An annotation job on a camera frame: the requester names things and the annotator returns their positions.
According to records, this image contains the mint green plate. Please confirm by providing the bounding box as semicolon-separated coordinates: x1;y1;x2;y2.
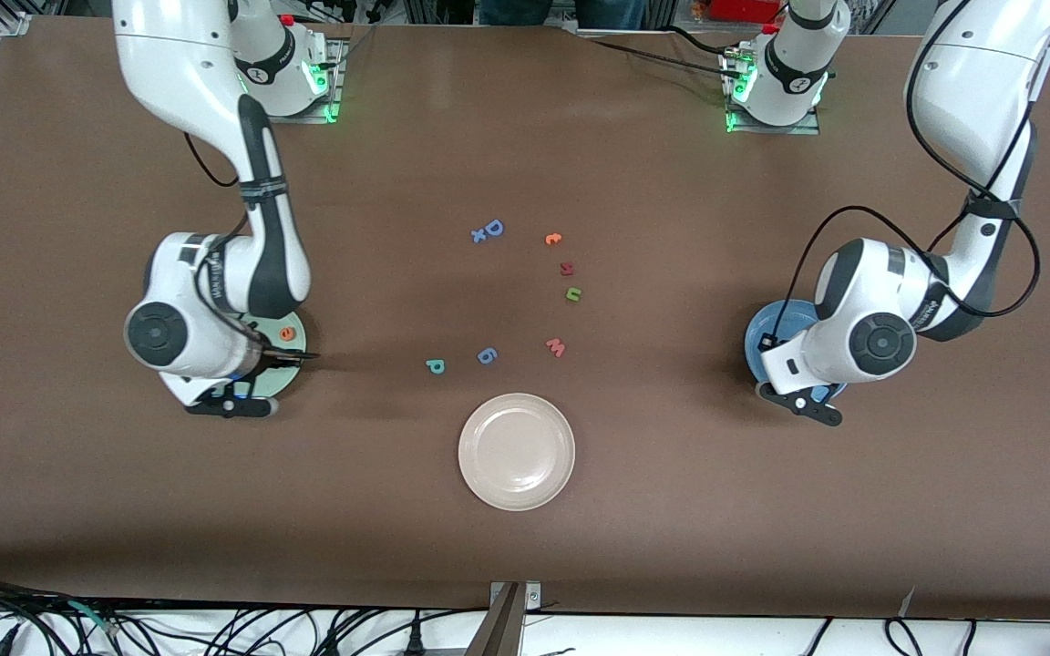
238;312;308;399

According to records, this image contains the blue plate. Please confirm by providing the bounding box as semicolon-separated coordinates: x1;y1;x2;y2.
744;301;854;402

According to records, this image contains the beige plate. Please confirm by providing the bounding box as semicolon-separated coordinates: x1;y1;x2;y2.
458;393;576;512

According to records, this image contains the red box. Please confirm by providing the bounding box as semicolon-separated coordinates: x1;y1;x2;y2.
707;0;786;24

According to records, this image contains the person in blue jeans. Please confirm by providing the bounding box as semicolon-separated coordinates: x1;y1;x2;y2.
479;0;646;28

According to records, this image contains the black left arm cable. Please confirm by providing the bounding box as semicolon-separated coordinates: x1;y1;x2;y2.
789;0;1050;340

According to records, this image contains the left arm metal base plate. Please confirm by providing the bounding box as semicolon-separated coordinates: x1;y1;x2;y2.
721;46;822;136

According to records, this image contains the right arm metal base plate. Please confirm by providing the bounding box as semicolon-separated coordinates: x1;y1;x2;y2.
244;36;344;124

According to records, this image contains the black cable on table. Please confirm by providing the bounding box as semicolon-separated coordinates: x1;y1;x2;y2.
575;26;745;78

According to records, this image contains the teal floor cable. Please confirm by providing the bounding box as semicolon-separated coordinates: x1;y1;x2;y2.
69;601;120;636

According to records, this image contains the metal bracket post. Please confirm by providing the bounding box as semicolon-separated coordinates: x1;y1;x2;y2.
466;581;542;656

